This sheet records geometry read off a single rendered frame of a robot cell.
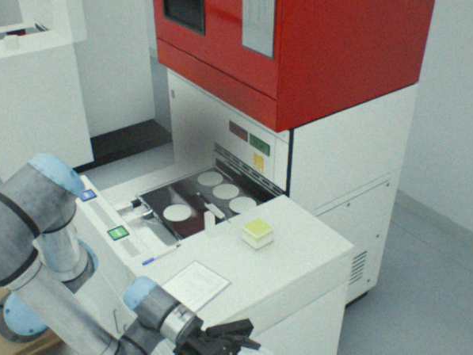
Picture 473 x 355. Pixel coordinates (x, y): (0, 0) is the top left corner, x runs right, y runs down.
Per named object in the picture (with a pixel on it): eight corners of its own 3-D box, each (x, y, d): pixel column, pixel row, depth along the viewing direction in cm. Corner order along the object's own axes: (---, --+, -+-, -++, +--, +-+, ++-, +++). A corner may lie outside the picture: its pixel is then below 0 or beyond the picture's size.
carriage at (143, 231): (129, 211, 192) (128, 204, 191) (178, 265, 168) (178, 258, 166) (110, 219, 188) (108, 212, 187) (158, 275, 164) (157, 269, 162)
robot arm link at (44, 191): (33, 286, 136) (-21, 185, 90) (72, 246, 144) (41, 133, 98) (66, 312, 134) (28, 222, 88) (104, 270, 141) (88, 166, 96)
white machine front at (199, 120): (177, 138, 246) (171, 59, 224) (287, 223, 191) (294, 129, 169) (171, 139, 245) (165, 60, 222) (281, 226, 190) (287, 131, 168)
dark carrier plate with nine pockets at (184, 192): (214, 167, 210) (214, 166, 209) (267, 208, 187) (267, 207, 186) (139, 196, 193) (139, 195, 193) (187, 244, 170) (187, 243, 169)
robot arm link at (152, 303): (146, 282, 114) (143, 266, 107) (185, 311, 110) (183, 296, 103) (122, 309, 110) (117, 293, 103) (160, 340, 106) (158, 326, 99)
